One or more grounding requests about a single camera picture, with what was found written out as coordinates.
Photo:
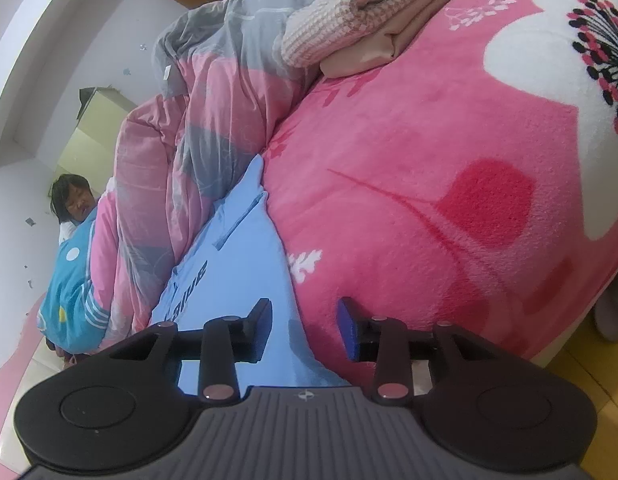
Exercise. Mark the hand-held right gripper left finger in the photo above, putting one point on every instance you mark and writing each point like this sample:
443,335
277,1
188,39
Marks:
261,330

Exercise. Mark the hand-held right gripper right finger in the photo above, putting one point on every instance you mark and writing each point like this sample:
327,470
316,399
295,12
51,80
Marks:
348,330

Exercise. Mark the light blue t-shirt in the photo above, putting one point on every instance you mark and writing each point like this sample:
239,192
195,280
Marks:
239,260

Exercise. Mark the pink grey teal floral quilt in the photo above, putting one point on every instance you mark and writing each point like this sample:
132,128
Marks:
199,110

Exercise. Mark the pink headboard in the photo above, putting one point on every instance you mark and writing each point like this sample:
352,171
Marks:
19,340

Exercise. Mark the pale yellow cabinet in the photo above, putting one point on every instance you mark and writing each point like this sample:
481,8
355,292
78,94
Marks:
99,140

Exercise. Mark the grey fabric item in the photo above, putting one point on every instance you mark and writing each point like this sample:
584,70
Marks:
614,310

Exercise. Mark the beige folded cloth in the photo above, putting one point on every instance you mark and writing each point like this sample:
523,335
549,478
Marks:
374,52

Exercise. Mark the cream waffle knit cloth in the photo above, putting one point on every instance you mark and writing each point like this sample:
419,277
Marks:
339,20

